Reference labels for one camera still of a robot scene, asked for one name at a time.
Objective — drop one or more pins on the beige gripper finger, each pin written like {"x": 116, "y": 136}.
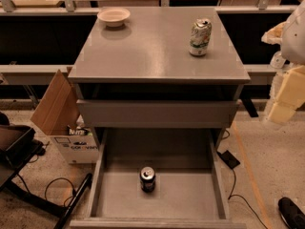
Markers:
{"x": 290, "y": 97}
{"x": 273, "y": 35}

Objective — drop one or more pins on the blue pepsi can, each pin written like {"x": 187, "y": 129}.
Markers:
{"x": 147, "y": 179}

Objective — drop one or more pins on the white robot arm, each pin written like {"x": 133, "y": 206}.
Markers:
{"x": 292, "y": 48}

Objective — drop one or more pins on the green white soda can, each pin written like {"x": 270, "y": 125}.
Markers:
{"x": 200, "y": 36}

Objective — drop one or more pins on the grey drawer cabinet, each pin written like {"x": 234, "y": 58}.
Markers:
{"x": 149, "y": 60}

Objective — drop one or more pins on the open grey middle drawer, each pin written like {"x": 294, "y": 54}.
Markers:
{"x": 188, "y": 191}

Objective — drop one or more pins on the closed grey top drawer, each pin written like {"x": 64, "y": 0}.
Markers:
{"x": 157, "y": 114}

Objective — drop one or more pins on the clear sanitizer bottle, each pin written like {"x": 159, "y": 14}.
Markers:
{"x": 277, "y": 61}

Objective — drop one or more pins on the black power adapter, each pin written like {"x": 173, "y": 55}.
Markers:
{"x": 229, "y": 159}

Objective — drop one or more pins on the black shoe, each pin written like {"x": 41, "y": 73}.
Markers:
{"x": 291, "y": 214}

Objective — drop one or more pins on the white ceramic bowl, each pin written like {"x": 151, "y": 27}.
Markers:
{"x": 113, "y": 17}

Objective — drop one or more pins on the open cardboard box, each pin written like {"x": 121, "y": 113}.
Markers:
{"x": 58, "y": 117}

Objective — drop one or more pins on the black chair base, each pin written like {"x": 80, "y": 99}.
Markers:
{"x": 49, "y": 175}

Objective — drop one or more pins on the grey metal rail shelf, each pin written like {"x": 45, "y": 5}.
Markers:
{"x": 32, "y": 74}

